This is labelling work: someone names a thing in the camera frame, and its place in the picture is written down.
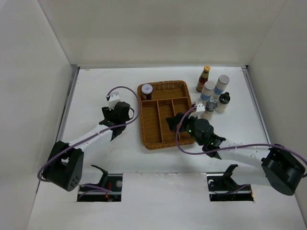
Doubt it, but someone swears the brown wicker divided basket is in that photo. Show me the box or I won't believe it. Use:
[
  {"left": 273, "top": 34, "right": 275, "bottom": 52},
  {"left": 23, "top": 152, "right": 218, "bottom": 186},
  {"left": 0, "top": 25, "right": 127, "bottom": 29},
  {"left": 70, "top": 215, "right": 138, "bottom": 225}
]
[{"left": 137, "top": 80, "right": 192, "bottom": 150}]

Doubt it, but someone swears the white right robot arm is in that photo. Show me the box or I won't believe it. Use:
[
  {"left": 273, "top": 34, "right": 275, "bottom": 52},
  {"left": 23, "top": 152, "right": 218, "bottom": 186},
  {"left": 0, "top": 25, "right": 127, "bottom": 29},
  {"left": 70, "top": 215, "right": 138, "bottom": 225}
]
[{"left": 166, "top": 113, "right": 307, "bottom": 196}]

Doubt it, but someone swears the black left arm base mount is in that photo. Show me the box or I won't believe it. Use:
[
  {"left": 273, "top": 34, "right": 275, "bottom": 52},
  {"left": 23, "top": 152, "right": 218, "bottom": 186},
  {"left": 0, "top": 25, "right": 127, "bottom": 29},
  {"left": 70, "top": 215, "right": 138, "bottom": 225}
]
[{"left": 77, "top": 164, "right": 123, "bottom": 202}]

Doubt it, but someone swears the white lid sauce jar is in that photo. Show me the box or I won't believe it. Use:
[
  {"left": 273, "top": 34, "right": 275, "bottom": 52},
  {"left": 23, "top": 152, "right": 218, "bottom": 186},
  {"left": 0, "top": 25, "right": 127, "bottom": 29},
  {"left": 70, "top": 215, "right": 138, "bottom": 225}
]
[{"left": 141, "top": 84, "right": 153, "bottom": 101}]

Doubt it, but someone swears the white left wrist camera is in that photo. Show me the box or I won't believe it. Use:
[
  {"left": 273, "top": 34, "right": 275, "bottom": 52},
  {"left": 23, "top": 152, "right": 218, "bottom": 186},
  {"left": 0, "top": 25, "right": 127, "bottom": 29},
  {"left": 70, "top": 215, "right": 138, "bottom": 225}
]
[{"left": 106, "top": 92, "right": 121, "bottom": 110}]

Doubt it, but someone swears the blue label spice jar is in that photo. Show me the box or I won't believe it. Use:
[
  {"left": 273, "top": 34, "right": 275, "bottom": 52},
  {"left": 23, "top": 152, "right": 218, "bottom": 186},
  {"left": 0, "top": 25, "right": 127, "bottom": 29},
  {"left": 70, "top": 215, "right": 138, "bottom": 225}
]
[
  {"left": 213, "top": 75, "right": 230, "bottom": 99},
  {"left": 200, "top": 81, "right": 215, "bottom": 104}
]

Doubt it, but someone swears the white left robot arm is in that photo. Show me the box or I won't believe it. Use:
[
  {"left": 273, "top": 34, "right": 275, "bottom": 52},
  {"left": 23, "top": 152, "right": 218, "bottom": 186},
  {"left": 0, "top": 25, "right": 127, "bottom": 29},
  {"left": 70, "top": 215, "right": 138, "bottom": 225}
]
[{"left": 42, "top": 102, "right": 133, "bottom": 192}]

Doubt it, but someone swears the red sauce bottle yellow cap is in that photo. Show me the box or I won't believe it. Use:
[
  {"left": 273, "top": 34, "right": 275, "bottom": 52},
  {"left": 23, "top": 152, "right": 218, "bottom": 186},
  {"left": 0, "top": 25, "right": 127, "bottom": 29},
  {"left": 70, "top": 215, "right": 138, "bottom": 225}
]
[{"left": 196, "top": 65, "right": 211, "bottom": 92}]

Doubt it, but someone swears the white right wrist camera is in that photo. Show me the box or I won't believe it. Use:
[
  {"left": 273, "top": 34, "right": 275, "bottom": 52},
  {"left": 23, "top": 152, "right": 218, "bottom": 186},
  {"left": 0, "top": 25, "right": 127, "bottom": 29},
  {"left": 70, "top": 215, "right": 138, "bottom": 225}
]
[{"left": 192, "top": 101, "right": 205, "bottom": 114}]

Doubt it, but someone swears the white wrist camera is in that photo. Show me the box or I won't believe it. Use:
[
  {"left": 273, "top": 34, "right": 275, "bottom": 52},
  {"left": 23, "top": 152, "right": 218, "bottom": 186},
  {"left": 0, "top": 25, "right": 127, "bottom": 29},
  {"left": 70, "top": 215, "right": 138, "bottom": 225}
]
[
  {"left": 192, "top": 101, "right": 205, "bottom": 114},
  {"left": 106, "top": 92, "right": 121, "bottom": 110}
]

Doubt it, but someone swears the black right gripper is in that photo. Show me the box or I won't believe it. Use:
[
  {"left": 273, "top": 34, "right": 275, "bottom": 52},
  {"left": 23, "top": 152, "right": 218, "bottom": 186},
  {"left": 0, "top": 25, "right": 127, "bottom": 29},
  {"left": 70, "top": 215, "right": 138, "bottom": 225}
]
[{"left": 166, "top": 111, "right": 204, "bottom": 146}]

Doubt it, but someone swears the clear top white grinder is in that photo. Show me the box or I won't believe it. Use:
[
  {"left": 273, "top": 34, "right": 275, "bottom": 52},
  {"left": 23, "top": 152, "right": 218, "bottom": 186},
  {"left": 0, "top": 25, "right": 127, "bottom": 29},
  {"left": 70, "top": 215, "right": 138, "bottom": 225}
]
[{"left": 201, "top": 100, "right": 218, "bottom": 121}]

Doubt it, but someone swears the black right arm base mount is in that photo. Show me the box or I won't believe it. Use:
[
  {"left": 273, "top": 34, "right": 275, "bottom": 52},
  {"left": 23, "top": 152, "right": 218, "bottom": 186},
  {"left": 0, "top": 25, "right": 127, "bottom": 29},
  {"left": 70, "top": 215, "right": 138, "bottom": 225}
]
[{"left": 206, "top": 164, "right": 254, "bottom": 202}]

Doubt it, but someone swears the black top white shaker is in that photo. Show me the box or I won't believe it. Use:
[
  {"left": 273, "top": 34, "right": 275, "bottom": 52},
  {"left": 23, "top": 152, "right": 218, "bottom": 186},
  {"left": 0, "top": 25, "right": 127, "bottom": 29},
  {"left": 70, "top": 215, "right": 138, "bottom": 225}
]
[{"left": 215, "top": 92, "right": 231, "bottom": 113}]

